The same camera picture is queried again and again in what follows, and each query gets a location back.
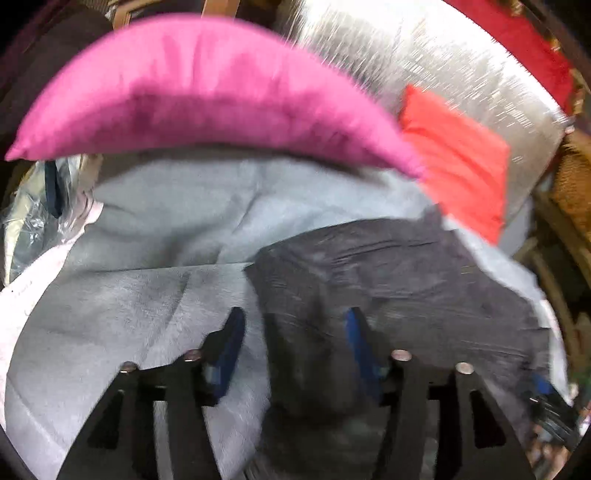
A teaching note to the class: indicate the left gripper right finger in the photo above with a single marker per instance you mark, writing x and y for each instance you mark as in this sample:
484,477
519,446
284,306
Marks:
475,440

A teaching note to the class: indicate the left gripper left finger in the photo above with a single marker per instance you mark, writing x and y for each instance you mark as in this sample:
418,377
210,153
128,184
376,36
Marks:
118,440

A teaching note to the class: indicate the dark quilted bomber jacket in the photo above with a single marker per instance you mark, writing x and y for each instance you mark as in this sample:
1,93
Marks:
420,290

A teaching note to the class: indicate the wooden side table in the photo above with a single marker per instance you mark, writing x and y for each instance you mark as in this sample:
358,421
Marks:
560,258

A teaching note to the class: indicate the wicker basket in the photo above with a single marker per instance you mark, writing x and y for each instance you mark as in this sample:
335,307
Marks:
571,190

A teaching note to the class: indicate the clear plastic bag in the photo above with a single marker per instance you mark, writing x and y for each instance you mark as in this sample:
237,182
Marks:
48,208

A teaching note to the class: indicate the red-orange pillow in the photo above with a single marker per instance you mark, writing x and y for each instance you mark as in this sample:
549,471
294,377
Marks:
466,162

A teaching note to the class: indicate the magenta pillow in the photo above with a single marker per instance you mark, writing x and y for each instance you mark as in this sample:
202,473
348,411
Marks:
184,79

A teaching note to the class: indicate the red velvet blanket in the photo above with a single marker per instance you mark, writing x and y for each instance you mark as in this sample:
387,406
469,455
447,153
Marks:
519,36

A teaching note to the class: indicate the silver foil insulation mat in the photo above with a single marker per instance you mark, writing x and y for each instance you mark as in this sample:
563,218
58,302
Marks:
386,45

